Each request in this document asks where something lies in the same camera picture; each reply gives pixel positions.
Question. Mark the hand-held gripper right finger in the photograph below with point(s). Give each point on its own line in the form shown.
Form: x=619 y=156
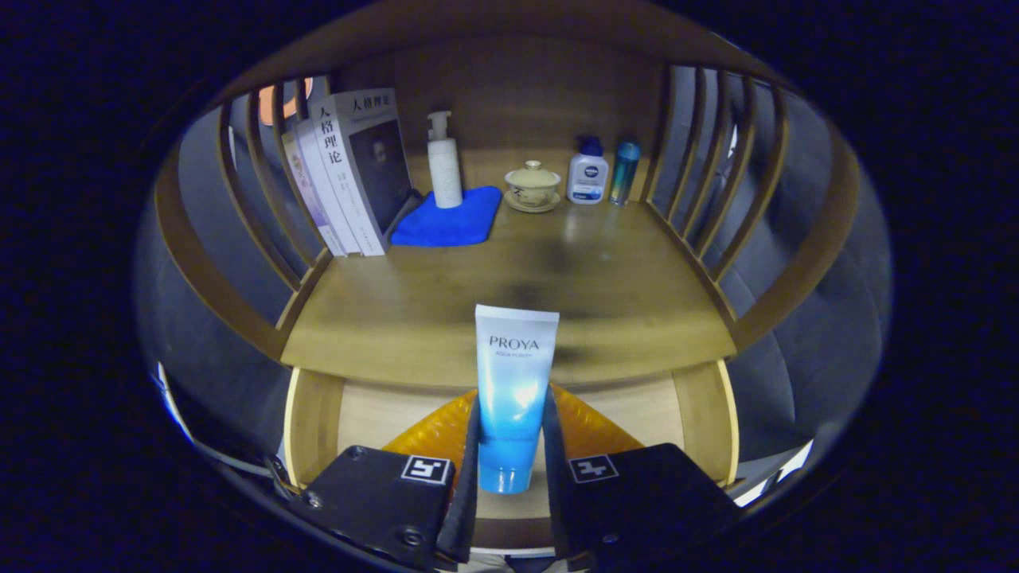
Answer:
x=557 y=509

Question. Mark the wooden countertop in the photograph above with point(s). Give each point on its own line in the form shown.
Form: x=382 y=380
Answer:
x=621 y=286

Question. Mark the white lotion bottle blue cap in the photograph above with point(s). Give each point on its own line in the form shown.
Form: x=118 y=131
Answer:
x=587 y=179

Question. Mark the black backdrop cloth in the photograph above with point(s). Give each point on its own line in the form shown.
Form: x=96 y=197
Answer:
x=820 y=318

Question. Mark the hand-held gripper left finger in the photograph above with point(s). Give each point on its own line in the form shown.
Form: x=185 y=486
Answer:
x=468 y=509

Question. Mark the blue folded cloth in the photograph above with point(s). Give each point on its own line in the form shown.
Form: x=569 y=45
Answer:
x=446 y=227

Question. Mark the pale purple book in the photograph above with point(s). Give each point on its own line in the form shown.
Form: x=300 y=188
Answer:
x=325 y=227

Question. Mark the white book with dark cover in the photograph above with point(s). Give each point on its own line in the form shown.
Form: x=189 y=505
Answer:
x=374 y=167

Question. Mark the teal spray can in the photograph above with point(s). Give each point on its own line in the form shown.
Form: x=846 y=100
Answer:
x=623 y=175

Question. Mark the beige lidded teacup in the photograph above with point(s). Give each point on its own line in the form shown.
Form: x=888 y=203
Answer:
x=532 y=187

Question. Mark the blue and white cream tube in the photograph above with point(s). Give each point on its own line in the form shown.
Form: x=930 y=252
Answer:
x=513 y=382

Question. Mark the white pump bottle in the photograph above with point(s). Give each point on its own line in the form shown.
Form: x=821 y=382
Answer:
x=444 y=175

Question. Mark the wooden drawer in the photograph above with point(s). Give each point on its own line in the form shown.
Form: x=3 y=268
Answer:
x=382 y=414

